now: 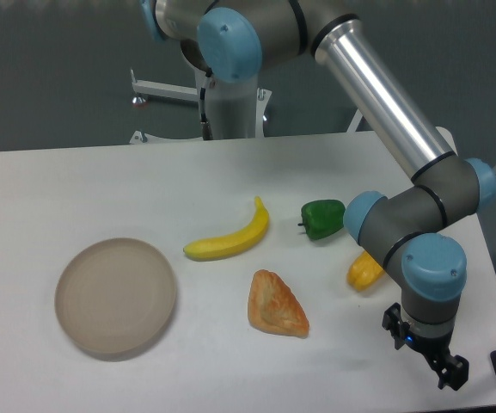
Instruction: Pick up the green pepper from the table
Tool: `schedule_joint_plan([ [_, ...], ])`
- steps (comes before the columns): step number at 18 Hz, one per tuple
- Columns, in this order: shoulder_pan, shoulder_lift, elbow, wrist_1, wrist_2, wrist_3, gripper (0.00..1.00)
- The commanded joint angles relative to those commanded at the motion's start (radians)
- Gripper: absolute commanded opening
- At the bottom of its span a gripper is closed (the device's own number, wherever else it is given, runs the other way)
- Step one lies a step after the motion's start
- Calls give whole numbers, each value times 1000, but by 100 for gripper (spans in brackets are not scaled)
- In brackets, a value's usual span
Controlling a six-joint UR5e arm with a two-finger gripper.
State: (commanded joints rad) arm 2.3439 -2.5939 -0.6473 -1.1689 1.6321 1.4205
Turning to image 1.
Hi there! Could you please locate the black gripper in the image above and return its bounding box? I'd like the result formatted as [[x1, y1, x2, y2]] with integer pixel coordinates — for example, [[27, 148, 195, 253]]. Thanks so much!
[[382, 303, 469, 390]]

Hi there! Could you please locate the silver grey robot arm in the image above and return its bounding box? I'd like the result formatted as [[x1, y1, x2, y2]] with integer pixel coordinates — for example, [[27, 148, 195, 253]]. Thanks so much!
[[141, 1, 496, 389]]

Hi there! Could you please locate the yellow pepper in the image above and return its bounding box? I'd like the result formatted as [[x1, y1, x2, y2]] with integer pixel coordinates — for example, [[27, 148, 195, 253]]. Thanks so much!
[[346, 251, 385, 292]]

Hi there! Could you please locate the green bell pepper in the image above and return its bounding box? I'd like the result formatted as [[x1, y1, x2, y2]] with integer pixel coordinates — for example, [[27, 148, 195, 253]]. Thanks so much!
[[298, 199, 346, 241]]

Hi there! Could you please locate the golden triangular pastry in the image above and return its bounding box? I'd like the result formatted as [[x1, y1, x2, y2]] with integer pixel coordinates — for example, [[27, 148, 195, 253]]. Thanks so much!
[[247, 269, 309, 338]]

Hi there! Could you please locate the yellow banana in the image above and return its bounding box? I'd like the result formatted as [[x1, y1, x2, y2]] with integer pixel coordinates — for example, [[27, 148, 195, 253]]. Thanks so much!
[[183, 196, 270, 261]]

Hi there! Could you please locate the beige round plate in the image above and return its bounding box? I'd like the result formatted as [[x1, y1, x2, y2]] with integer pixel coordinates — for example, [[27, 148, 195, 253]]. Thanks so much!
[[54, 237, 177, 361]]

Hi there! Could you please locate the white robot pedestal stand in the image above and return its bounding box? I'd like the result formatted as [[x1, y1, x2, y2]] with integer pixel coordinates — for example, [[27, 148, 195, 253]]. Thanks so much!
[[130, 68, 365, 144]]

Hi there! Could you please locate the black cable on pedestal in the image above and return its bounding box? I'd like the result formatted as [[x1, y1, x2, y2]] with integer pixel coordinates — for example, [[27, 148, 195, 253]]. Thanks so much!
[[199, 68, 214, 141]]

